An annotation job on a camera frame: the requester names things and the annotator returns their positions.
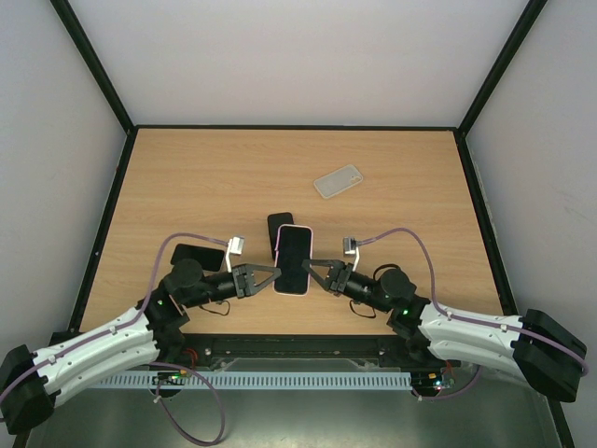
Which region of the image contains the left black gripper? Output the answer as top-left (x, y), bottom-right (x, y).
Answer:
top-left (184, 264), bottom-right (282, 309)

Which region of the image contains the black phone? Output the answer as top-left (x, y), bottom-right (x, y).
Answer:
top-left (170, 244), bottom-right (225, 273)
top-left (274, 226), bottom-right (311, 294)

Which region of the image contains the pink phone case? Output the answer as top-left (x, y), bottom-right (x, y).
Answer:
top-left (272, 224), bottom-right (313, 297)

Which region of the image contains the clear phone case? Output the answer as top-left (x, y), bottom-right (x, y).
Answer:
top-left (313, 164), bottom-right (364, 200)

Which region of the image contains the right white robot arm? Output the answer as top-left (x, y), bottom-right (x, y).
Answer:
top-left (302, 259), bottom-right (587, 402)

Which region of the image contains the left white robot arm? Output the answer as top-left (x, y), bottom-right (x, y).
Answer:
top-left (1, 259), bottom-right (282, 435)

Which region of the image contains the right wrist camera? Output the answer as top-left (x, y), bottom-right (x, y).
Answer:
top-left (342, 236), bottom-right (360, 271)

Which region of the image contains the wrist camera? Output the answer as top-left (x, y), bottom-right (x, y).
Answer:
top-left (225, 235), bottom-right (244, 273)
top-left (342, 236), bottom-right (360, 271)

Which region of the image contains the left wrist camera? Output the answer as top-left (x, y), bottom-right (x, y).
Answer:
top-left (225, 235), bottom-right (244, 273)

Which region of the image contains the black front rail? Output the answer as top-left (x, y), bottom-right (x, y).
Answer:
top-left (183, 334), bottom-right (421, 369)

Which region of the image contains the slotted cable duct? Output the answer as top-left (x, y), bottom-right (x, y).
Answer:
top-left (94, 371), bottom-right (411, 391)

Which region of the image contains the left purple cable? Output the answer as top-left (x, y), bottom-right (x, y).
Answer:
top-left (0, 231), bottom-right (229, 421)

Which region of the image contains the purple cable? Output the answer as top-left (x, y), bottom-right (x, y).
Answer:
top-left (356, 227), bottom-right (589, 379)
top-left (0, 231), bottom-right (229, 421)

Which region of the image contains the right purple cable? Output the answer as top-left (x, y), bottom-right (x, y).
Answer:
top-left (356, 227), bottom-right (589, 379)

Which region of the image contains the black enclosure frame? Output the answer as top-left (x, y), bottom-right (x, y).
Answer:
top-left (13, 0), bottom-right (575, 448)

